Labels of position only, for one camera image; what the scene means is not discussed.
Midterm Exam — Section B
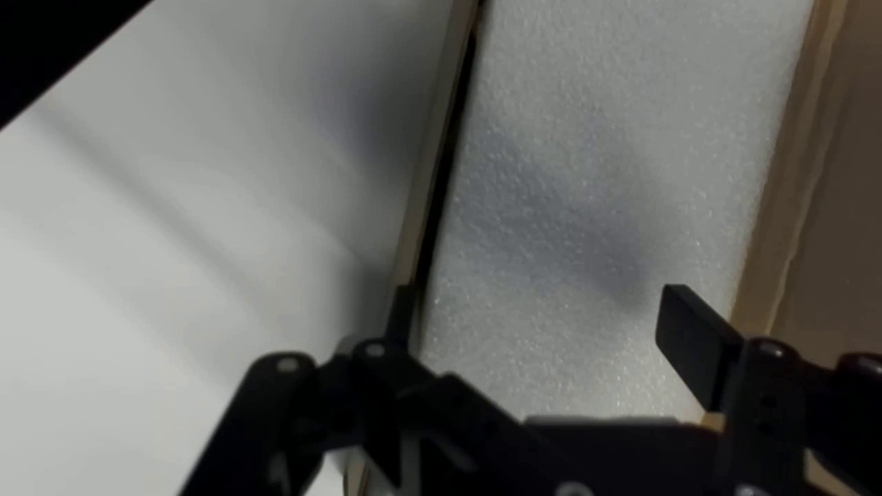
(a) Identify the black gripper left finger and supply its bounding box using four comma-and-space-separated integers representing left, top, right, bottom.
175, 277, 517, 496

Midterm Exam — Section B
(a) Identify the white foam sheet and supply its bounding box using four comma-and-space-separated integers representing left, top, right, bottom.
422, 0, 812, 419

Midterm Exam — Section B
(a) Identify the brown cardboard box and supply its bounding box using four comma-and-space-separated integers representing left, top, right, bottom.
346, 0, 882, 496

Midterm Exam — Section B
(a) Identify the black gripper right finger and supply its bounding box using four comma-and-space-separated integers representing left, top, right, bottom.
655, 283, 882, 496

